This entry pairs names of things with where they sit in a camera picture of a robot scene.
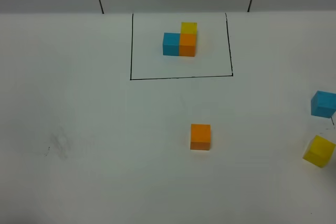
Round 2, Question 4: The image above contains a template yellow cube block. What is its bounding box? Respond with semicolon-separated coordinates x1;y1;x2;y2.
181;22;197;35

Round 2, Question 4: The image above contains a template blue cube block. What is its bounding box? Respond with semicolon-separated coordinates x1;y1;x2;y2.
162;33;180;56

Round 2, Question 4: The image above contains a template orange cube block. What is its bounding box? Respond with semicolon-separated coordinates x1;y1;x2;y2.
179;34;197;57

